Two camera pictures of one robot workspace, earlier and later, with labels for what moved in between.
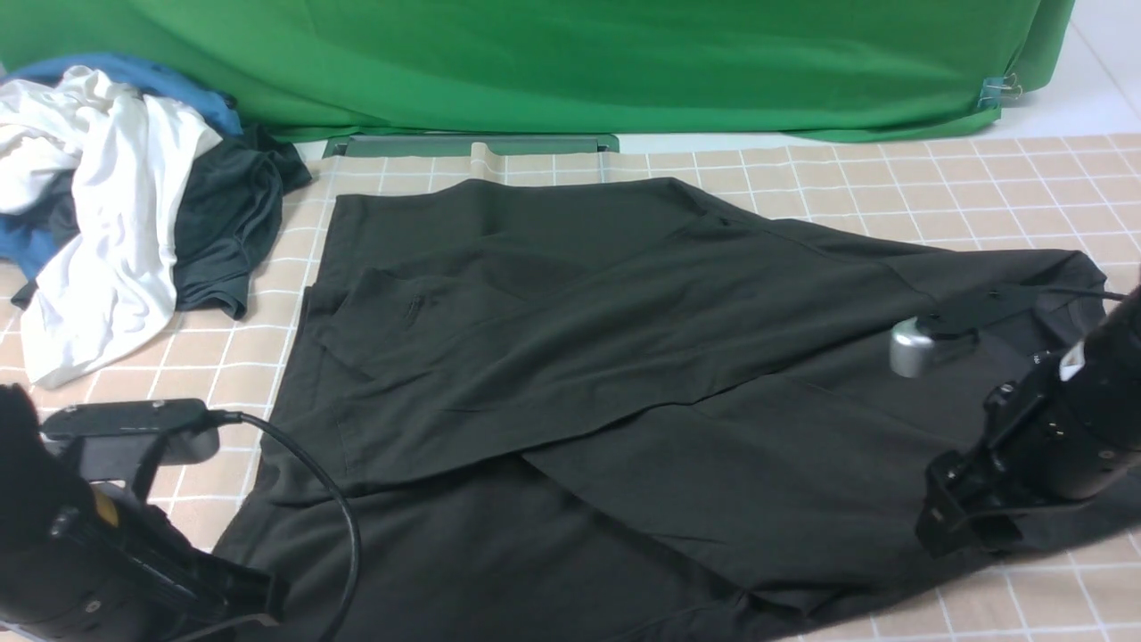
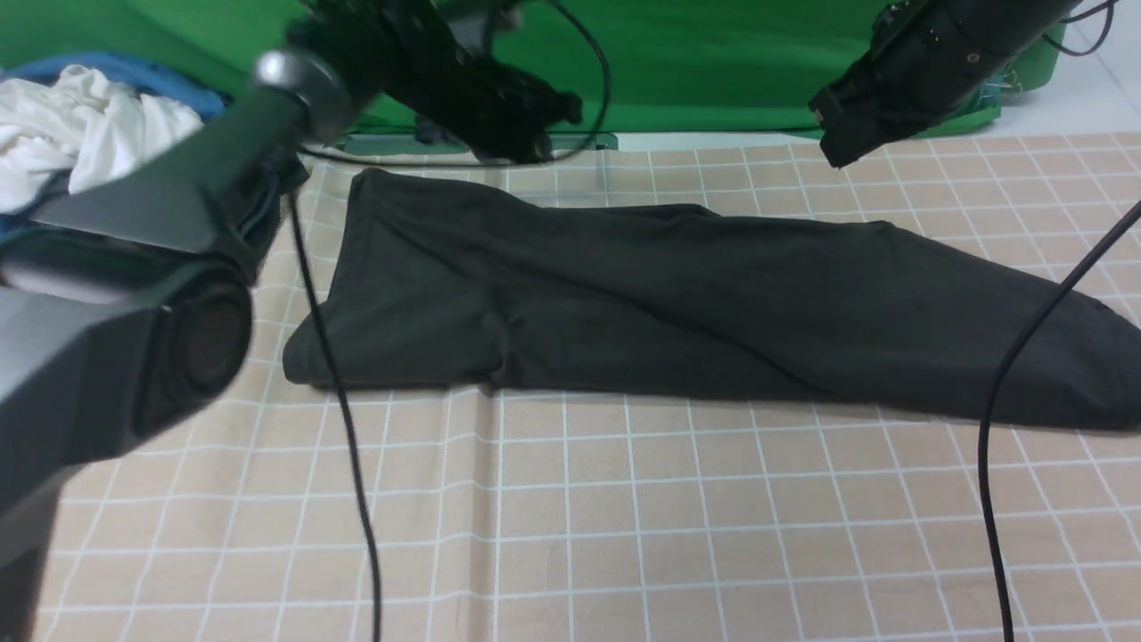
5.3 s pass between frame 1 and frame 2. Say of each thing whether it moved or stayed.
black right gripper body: moved
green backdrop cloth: stayed
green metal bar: stayed
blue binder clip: stayed
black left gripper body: moved
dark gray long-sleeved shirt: moved
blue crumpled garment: stayed
